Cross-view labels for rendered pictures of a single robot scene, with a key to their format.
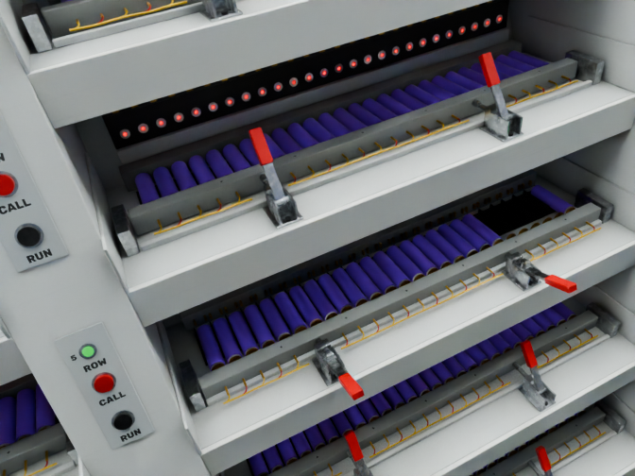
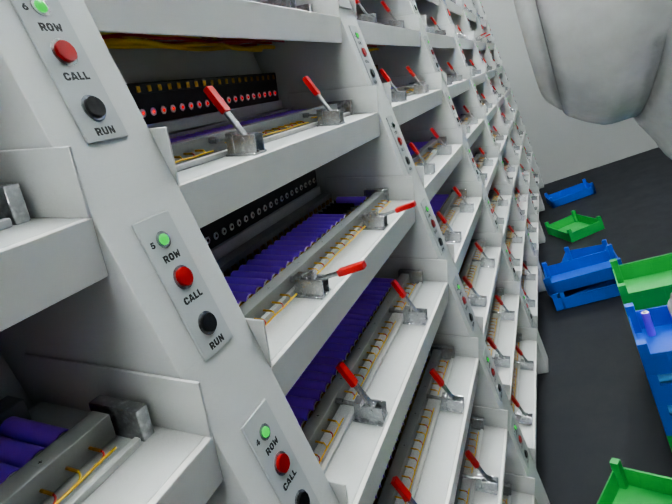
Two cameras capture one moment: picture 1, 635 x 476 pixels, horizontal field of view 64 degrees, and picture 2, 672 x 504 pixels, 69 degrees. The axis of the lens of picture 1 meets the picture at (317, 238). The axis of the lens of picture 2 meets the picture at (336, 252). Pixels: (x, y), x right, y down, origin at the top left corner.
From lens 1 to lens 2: 0.45 m
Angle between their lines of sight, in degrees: 45
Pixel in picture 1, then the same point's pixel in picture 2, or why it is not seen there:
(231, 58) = (193, 19)
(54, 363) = (135, 252)
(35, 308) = (108, 186)
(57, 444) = (101, 433)
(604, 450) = (455, 370)
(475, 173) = (335, 141)
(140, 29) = not seen: outside the picture
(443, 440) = (388, 366)
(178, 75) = (165, 18)
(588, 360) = (422, 296)
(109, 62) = not seen: outside the picture
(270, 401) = (290, 322)
